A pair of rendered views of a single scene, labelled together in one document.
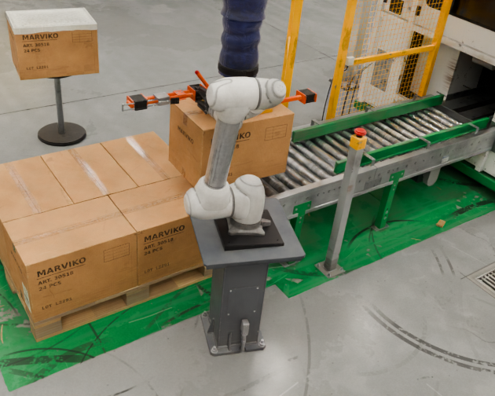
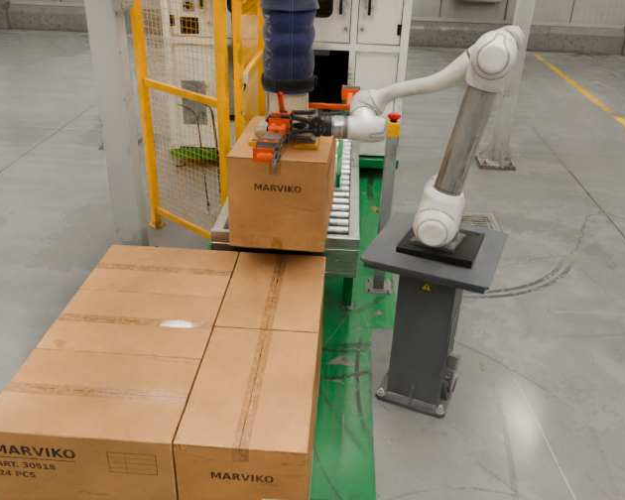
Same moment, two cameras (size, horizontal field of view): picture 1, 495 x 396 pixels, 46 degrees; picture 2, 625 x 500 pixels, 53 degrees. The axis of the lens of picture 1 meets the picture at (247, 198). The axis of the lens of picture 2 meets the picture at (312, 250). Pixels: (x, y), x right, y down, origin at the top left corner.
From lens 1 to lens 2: 2.51 m
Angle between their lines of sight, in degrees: 42
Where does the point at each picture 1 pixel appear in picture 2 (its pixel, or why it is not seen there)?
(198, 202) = (451, 220)
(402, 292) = not seen: hidden behind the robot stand
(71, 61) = not seen: outside the picture
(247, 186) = not seen: hidden behind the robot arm
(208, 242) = (447, 271)
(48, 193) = (148, 373)
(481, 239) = (412, 204)
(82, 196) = (192, 346)
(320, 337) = (464, 337)
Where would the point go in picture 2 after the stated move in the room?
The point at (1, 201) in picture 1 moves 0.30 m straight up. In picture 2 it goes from (112, 426) to (99, 345)
